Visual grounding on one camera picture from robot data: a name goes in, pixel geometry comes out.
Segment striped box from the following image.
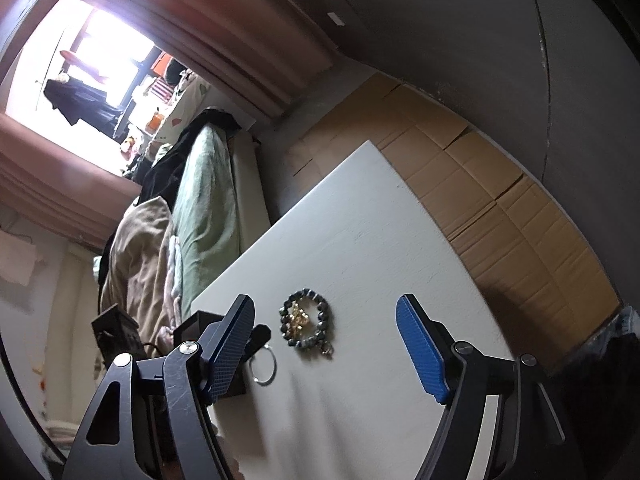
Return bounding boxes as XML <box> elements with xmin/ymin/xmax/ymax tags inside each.
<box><xmin>150</xmin><ymin>77</ymin><xmax>174</xmax><ymax>107</ymax></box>

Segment hanging dark clothes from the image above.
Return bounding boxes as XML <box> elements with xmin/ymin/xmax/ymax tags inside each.
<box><xmin>44</xmin><ymin>77</ymin><xmax>124</xmax><ymax>139</ymax></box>

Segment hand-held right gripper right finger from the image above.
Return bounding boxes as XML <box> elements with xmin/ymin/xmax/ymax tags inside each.
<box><xmin>395</xmin><ymin>294</ymin><xmax>586</xmax><ymax>480</ymax></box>

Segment beige blanket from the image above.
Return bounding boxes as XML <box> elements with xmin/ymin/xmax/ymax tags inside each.
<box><xmin>99</xmin><ymin>195</ymin><xmax>184</xmax><ymax>348</ymax></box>

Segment grey bead bracelet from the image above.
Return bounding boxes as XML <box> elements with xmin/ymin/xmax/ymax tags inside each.
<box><xmin>279</xmin><ymin>287</ymin><xmax>335</xmax><ymax>361</ymax></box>

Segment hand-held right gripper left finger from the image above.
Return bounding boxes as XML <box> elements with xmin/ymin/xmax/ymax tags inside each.
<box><xmin>62</xmin><ymin>294</ymin><xmax>258</xmax><ymax>480</ymax></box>

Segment patterned quilt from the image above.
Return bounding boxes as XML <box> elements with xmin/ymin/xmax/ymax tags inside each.
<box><xmin>149</xmin><ymin>67</ymin><xmax>212</xmax><ymax>147</ymax></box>

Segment pink curtain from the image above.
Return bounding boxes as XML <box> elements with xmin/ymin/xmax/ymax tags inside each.
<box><xmin>0</xmin><ymin>112</ymin><xmax>144</xmax><ymax>252</ymax></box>
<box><xmin>95</xmin><ymin>0</ymin><xmax>347</xmax><ymax>122</ymax></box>

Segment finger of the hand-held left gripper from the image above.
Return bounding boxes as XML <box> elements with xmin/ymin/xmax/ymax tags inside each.
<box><xmin>246</xmin><ymin>323</ymin><xmax>273</xmax><ymax>358</ymax></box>

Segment black box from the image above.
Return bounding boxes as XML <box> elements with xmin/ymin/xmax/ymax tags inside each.
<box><xmin>172</xmin><ymin>310</ymin><xmax>253</xmax><ymax>401</ymax></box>

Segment black clothes on bed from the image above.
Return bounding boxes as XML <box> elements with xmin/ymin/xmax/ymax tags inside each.
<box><xmin>136</xmin><ymin>107</ymin><xmax>244</xmax><ymax>207</ymax></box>

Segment silver ring bangle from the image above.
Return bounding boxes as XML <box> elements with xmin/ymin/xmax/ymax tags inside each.
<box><xmin>251</xmin><ymin>346</ymin><xmax>279</xmax><ymax>387</ymax></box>

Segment white cloth on wall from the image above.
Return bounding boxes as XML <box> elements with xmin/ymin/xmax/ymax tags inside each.
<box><xmin>0</xmin><ymin>230</ymin><xmax>47</xmax><ymax>288</ymax></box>

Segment flattened cardboard sheets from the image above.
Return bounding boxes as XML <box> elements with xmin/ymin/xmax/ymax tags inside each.
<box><xmin>287</xmin><ymin>71</ymin><xmax>627</xmax><ymax>377</ymax></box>

